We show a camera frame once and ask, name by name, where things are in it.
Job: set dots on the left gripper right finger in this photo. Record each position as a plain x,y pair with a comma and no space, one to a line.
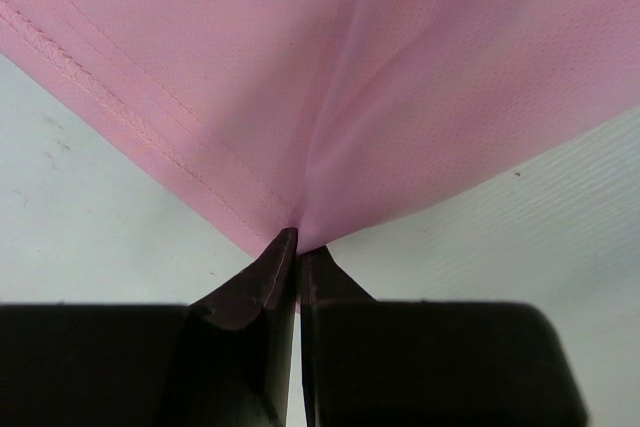
367,362

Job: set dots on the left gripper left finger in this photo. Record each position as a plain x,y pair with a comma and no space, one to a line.
222,361

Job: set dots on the pink t-shirt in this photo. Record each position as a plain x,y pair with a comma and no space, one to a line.
447,148

